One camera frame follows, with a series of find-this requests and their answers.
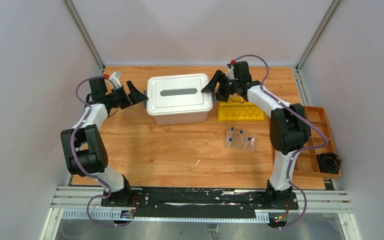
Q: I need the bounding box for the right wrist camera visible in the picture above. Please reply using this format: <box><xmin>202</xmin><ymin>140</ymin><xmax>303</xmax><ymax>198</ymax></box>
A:
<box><xmin>226</xmin><ymin>64</ymin><xmax>236</xmax><ymax>80</ymax></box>

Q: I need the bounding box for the yellow test tube rack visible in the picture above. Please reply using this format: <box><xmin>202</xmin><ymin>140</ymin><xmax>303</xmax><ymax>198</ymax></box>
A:
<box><xmin>217</xmin><ymin>98</ymin><xmax>265</xmax><ymax>122</ymax></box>

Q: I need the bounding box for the wooden compartment tray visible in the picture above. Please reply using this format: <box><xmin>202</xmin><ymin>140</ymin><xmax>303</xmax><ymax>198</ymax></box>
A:
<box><xmin>269</xmin><ymin>105</ymin><xmax>343</xmax><ymax>180</ymax></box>

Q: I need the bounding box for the purple cable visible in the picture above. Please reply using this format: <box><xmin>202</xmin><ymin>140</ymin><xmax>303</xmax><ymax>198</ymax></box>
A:
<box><xmin>71</xmin><ymin>74</ymin><xmax>130</xmax><ymax>228</ymax></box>
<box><xmin>230</xmin><ymin>54</ymin><xmax>329</xmax><ymax>229</ymax></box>

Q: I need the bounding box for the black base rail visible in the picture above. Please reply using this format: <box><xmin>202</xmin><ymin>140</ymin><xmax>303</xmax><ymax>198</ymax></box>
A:
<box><xmin>101</xmin><ymin>187</ymin><xmax>299</xmax><ymax>221</ymax></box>

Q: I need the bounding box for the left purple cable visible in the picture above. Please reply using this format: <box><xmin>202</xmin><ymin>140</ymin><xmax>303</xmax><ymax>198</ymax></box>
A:
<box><xmin>71</xmin><ymin>74</ymin><xmax>130</xmax><ymax>228</ymax></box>

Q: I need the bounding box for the clear well plate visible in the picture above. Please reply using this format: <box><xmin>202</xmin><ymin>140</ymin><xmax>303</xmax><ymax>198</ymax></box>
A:
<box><xmin>224</xmin><ymin>128</ymin><xmax>257</xmax><ymax>153</ymax></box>

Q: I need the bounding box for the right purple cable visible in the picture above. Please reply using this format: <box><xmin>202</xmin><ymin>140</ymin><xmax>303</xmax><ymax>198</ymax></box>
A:
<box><xmin>230</xmin><ymin>54</ymin><xmax>329</xmax><ymax>229</ymax></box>

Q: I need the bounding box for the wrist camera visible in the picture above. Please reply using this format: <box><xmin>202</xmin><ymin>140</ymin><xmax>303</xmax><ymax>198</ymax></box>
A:
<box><xmin>226</xmin><ymin>64</ymin><xmax>236</xmax><ymax>80</ymax></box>
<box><xmin>108</xmin><ymin>70</ymin><xmax>123</xmax><ymax>90</ymax></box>

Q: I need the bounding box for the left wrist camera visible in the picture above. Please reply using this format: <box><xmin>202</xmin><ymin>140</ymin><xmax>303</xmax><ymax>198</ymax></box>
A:
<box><xmin>108</xmin><ymin>70</ymin><xmax>123</xmax><ymax>90</ymax></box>

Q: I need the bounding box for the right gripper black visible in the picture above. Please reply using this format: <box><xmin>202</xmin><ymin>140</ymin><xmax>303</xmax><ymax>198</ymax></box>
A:
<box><xmin>201</xmin><ymin>70</ymin><xmax>240</xmax><ymax>102</ymax></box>

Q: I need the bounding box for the pink plastic bin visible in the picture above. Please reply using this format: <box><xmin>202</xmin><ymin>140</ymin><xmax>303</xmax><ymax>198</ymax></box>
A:
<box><xmin>152</xmin><ymin>111</ymin><xmax>209</xmax><ymax>126</ymax></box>

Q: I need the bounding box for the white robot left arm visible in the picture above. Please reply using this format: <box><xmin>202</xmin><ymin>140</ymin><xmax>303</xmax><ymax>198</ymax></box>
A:
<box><xmin>60</xmin><ymin>71</ymin><xmax>148</xmax><ymax>207</ymax></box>

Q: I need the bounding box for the white bin lid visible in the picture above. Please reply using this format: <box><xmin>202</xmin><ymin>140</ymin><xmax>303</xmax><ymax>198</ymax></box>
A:
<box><xmin>146</xmin><ymin>73</ymin><xmax>213</xmax><ymax>117</ymax></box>

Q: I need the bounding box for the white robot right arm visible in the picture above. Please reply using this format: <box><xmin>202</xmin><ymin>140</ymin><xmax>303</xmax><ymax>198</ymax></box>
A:
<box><xmin>201</xmin><ymin>60</ymin><xmax>310</xmax><ymax>209</ymax></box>

